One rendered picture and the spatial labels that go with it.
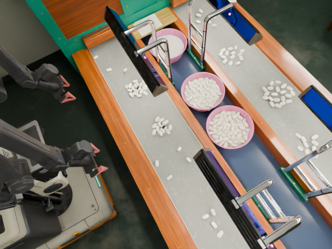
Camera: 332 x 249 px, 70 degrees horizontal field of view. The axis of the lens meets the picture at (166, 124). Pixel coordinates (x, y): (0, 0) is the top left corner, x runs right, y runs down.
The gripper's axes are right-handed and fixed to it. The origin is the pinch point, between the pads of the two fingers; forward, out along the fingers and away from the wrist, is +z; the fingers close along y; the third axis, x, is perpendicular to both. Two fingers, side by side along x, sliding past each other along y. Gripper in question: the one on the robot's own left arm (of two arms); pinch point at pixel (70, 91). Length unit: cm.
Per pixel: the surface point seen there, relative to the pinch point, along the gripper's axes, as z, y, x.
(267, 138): 58, -69, -62
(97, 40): 27, 43, -16
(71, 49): 21, 48, 2
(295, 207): 62, -106, -51
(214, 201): 40, -83, -22
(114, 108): 27.5, -7.7, -3.1
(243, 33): 35, -22, -85
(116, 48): 39, 37, -21
